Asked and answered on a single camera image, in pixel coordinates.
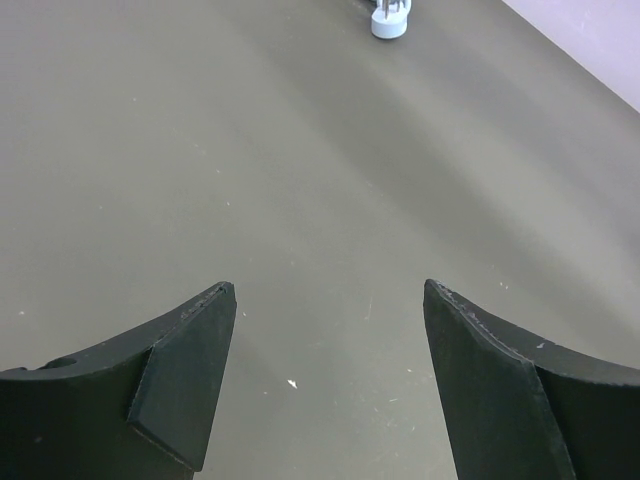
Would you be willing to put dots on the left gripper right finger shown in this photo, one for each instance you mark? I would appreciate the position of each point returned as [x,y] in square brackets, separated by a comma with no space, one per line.
[519,406]

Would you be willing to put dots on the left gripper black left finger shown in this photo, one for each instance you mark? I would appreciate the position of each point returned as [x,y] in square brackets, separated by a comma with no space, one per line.
[139,405]

